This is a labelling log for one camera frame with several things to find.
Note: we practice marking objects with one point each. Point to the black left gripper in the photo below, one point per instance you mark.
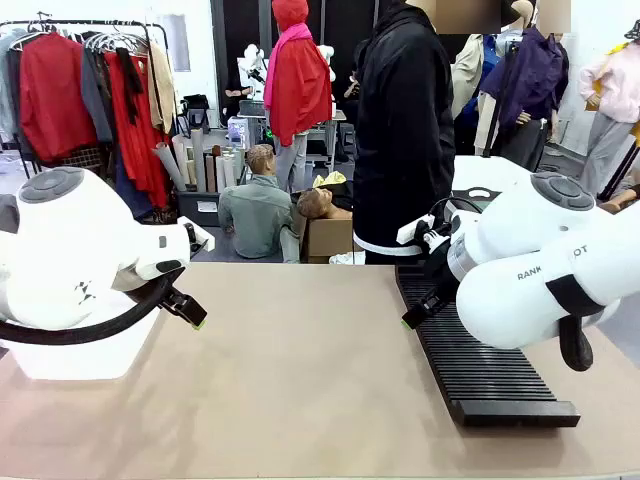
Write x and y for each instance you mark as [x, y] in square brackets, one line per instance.
[174, 299]

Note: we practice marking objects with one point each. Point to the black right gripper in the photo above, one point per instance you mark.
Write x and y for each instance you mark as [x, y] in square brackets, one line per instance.
[442, 272]

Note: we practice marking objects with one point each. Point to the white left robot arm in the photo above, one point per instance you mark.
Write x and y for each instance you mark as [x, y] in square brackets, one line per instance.
[65, 250]

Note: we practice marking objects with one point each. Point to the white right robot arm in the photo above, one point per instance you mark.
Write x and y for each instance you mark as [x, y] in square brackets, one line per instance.
[530, 270]

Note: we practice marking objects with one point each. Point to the black slotted PCB rack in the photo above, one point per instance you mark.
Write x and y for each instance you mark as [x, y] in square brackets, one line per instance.
[480, 370]

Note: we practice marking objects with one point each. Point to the black storage bin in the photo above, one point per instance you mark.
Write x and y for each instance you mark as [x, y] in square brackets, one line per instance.
[197, 205]

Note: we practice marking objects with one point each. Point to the clear plastic storage box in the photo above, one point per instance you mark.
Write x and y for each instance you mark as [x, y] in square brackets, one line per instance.
[90, 355]

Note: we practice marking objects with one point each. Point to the seated mannequin grey shirt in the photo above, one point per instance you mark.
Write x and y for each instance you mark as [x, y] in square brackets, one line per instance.
[255, 215]

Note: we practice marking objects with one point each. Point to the brown cardboard box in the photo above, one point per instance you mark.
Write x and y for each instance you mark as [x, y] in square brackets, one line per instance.
[327, 240]

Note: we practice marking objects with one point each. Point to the navy blue hanging garment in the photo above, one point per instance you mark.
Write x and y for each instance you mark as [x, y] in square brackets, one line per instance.
[132, 192]

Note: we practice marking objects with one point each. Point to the mannequin head brown hair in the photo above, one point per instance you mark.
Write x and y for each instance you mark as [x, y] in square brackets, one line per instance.
[315, 202]

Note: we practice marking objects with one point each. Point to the white side table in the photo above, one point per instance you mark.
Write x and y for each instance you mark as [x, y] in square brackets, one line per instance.
[490, 172]

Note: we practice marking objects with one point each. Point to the bundle of paper rolls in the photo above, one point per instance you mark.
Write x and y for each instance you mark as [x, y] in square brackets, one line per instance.
[200, 160]

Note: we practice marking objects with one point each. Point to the yellow cloth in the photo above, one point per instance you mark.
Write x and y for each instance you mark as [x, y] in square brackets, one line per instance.
[332, 179]

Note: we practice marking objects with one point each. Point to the red hanging dress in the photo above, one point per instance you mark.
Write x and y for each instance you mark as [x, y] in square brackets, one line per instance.
[132, 145]

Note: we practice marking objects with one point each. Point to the person in black jacket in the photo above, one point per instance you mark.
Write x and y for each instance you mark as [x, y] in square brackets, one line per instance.
[400, 125]

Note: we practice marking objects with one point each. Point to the plaid checked garment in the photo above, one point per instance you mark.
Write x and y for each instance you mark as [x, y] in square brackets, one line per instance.
[82, 157]

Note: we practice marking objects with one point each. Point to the black office chair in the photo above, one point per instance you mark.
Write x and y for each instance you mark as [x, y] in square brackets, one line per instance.
[196, 112]

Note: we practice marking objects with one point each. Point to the beige hanging garment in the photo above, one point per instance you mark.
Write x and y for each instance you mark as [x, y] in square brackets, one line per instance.
[162, 85]

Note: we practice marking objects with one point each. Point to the slanted black tripod leg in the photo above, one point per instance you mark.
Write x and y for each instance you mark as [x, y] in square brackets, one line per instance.
[620, 172]

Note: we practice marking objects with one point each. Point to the black hanging scarf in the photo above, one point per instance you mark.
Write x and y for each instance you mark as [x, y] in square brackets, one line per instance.
[131, 80]

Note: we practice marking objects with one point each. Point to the mannequin in beige coat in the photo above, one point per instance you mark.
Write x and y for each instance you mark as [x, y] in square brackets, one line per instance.
[467, 65]

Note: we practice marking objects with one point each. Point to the mannequin in red cape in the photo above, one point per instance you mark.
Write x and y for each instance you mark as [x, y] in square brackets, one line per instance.
[297, 85]

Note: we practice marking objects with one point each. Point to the mannequin in purple jacket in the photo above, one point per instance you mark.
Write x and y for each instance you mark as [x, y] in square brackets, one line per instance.
[530, 75]

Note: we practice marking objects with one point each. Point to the red hanging jacket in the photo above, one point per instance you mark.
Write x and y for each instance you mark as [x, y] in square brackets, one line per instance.
[52, 95]

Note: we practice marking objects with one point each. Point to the light grey hanging garment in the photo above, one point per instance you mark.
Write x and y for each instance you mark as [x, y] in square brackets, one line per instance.
[7, 85]

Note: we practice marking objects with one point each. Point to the mannequin in pink hoodie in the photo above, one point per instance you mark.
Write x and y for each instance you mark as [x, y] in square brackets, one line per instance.
[620, 80]

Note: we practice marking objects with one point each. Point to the black bucket hat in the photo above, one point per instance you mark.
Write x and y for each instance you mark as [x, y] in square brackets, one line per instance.
[507, 12]

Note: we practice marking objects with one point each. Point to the black metal clothes rack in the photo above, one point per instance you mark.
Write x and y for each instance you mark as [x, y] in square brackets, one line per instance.
[75, 23]

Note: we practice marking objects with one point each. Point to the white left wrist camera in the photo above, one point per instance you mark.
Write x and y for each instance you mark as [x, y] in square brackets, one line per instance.
[202, 241]

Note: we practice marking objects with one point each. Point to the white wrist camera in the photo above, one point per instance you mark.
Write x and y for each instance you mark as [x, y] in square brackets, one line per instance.
[414, 230]
[202, 241]

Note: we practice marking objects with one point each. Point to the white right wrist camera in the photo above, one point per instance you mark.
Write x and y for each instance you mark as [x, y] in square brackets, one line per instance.
[414, 230]

